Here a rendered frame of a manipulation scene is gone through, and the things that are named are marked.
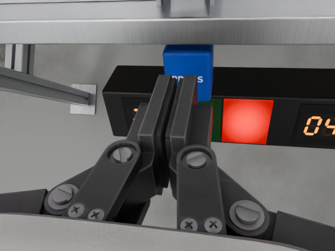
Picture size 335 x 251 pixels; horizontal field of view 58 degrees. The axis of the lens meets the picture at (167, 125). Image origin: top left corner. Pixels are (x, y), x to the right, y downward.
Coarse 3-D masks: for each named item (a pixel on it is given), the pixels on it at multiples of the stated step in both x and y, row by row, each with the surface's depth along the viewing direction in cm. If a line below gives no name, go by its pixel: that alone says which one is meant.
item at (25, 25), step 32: (128, 0) 14; (192, 0) 14; (224, 0) 13; (256, 0) 13; (288, 0) 13; (320, 0) 12; (0, 32) 14; (32, 32) 14; (64, 32) 14; (96, 32) 13; (128, 32) 13; (160, 32) 13; (192, 32) 13; (224, 32) 12; (256, 32) 12; (288, 32) 12; (320, 32) 12
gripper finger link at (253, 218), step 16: (192, 80) 12; (176, 96) 12; (192, 96) 11; (176, 112) 11; (192, 112) 11; (208, 112) 12; (176, 128) 10; (192, 128) 11; (208, 128) 11; (176, 144) 10; (208, 144) 10; (224, 176) 9; (224, 192) 9; (240, 192) 9; (224, 208) 8; (240, 208) 8; (256, 208) 8; (240, 224) 8; (256, 224) 8
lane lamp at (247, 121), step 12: (228, 108) 19; (240, 108) 18; (252, 108) 18; (264, 108) 18; (228, 120) 19; (240, 120) 19; (252, 120) 19; (264, 120) 19; (228, 132) 20; (240, 132) 20; (252, 132) 20; (264, 132) 19
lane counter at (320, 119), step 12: (300, 108) 18; (312, 108) 18; (324, 108) 17; (300, 120) 18; (312, 120) 18; (324, 120) 18; (300, 132) 19; (312, 132) 19; (324, 132) 19; (312, 144) 19; (324, 144) 19
